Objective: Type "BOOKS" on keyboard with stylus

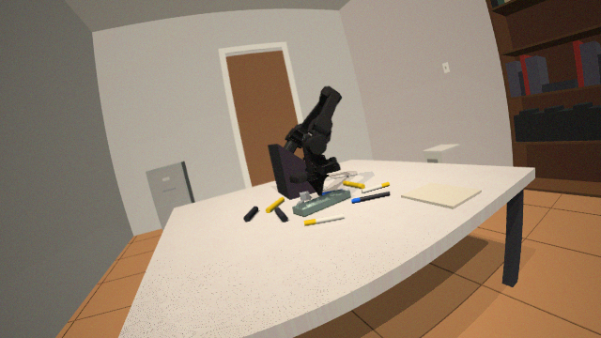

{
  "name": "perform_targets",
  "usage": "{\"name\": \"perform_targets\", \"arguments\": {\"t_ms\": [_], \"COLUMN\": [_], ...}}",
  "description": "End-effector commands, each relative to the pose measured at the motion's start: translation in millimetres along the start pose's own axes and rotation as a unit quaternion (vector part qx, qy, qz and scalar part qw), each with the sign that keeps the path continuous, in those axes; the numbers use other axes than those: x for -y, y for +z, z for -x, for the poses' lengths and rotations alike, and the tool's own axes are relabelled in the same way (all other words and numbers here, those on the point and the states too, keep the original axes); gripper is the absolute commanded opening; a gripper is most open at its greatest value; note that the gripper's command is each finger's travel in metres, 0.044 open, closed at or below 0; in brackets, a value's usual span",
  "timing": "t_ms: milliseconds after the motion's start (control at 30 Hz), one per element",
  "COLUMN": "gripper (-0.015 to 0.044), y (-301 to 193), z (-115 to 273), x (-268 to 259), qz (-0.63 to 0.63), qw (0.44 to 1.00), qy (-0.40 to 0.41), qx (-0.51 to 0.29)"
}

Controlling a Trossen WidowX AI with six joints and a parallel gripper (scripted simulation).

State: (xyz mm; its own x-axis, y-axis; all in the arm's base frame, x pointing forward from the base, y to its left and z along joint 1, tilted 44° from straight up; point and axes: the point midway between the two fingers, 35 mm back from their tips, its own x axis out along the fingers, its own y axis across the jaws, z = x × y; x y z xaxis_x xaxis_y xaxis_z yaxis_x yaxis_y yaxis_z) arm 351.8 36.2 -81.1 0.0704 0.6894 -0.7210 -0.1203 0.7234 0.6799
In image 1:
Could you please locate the black and blue marker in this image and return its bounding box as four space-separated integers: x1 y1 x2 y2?
351 192 390 203

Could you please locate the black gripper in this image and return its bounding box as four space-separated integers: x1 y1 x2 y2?
289 154 341 196

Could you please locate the black cylinder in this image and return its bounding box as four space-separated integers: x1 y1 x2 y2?
274 207 287 223
243 206 258 222

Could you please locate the beige flat square pad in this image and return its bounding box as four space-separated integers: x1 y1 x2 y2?
401 182 482 209

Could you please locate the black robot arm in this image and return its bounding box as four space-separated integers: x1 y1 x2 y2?
284 86 342 176

